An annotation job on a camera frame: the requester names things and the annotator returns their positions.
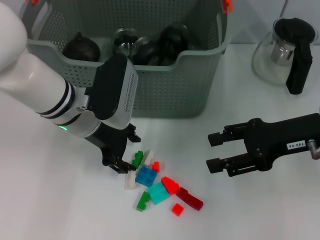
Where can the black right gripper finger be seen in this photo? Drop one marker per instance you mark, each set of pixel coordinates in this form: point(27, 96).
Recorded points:
point(232, 166)
point(230, 133)

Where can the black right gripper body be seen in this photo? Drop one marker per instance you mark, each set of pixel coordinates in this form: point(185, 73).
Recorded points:
point(275, 140)

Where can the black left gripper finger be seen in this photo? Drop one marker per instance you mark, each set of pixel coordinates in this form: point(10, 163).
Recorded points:
point(122, 167)
point(135, 137)

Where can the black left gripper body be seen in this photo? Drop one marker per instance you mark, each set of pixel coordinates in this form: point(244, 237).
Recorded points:
point(112, 145)

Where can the white toy brick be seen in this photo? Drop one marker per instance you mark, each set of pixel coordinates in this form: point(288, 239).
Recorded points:
point(129, 182)
point(149, 158)

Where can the green toy brick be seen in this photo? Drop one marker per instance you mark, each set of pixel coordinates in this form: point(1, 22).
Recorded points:
point(137, 160)
point(143, 202)

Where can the blue toy brick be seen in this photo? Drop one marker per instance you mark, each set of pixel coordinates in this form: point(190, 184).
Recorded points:
point(146, 177)

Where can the cyan toy brick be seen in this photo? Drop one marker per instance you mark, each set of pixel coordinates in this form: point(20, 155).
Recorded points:
point(158, 193)

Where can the red sloped toy brick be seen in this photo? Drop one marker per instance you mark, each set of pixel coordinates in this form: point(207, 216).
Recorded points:
point(170, 185)

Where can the dark red toy brick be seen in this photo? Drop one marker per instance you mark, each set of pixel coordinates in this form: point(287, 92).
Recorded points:
point(190, 198)

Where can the red square toy brick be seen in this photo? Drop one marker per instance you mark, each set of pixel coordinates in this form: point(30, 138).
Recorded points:
point(177, 209)

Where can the grey-green perforated storage bin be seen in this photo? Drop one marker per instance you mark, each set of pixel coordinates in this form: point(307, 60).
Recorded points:
point(162, 82)

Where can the orange bin rim piece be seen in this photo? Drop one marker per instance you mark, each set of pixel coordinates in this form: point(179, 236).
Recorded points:
point(228, 6)

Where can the small red toy brick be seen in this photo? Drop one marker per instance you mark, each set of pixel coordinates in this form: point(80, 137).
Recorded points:
point(156, 167)

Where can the black round teapot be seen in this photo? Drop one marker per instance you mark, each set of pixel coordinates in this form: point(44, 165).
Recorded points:
point(82, 51)

